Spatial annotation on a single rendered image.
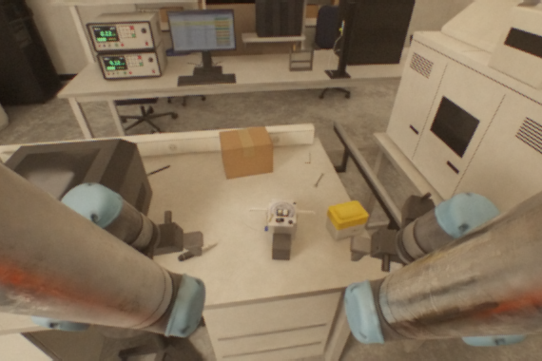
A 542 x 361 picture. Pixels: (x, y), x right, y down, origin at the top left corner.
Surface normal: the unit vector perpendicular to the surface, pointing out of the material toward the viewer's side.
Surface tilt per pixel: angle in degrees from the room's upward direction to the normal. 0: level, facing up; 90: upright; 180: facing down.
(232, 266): 0
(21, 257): 93
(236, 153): 90
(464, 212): 25
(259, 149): 90
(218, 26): 86
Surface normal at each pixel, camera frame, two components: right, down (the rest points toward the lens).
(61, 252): 0.99, 0.06
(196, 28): 0.15, 0.57
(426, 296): -0.98, 0.15
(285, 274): 0.00, -0.77
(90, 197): -0.07, -0.44
